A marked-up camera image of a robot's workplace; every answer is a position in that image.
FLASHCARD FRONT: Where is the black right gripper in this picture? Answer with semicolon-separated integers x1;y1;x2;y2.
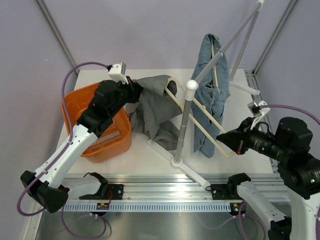
217;115;289;160

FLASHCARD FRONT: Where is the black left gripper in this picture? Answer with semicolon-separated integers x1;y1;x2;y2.
108;76;143;117

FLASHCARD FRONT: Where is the cream hanger of grey skirt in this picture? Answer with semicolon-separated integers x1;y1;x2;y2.
163;77;237;159

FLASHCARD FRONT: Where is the grey pleated skirt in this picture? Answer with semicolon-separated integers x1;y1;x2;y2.
126;75;182;151

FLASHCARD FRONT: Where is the light blue denim skirt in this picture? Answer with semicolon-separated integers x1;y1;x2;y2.
191;33;230;158

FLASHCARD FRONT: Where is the cream hanger of denim skirt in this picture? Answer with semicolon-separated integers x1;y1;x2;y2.
209;37;223;90

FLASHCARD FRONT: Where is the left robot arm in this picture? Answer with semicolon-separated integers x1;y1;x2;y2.
20;80;143;213

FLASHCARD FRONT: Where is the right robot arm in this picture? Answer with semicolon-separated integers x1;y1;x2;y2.
216;117;320;240

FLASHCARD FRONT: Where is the orange plastic basket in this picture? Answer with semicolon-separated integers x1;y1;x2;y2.
64;82;132;163

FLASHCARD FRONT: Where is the grey white clothes rack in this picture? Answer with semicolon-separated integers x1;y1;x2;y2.
147;0;264;190

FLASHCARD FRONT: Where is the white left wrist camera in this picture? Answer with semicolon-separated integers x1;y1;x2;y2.
108;62;129;84

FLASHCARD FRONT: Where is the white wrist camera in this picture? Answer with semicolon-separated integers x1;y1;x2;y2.
247;100;271;130
108;62;129;84

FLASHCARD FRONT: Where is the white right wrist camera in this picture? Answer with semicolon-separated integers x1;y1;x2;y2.
247;100;271;130

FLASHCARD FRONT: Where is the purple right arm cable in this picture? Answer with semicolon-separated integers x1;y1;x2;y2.
259;104;320;126

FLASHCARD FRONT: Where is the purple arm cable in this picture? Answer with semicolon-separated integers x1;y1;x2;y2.
259;104;320;126
16;61;112;217

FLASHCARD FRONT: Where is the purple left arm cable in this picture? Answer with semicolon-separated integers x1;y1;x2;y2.
16;61;112;217

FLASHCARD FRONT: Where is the purple floor cable right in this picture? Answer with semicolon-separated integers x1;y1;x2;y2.
196;207;267;240

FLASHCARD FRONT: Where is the purple floor cable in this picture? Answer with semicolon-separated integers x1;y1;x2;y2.
61;209;112;238
196;207;267;240

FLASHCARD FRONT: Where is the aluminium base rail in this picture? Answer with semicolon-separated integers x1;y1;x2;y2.
62;173;291;201

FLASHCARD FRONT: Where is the left aluminium frame post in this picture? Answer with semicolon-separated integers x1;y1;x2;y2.
34;0;77;67

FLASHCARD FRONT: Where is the aluminium frame post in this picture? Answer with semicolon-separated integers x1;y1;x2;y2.
252;0;300;77
34;0;77;67

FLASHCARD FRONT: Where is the purple floor cable left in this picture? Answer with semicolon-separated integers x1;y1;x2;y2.
61;209;112;238

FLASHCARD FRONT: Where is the slotted grey cable duct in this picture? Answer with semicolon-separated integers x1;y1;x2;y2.
64;202;231;213

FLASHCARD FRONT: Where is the right aluminium frame post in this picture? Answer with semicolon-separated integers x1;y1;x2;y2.
252;0;300;77

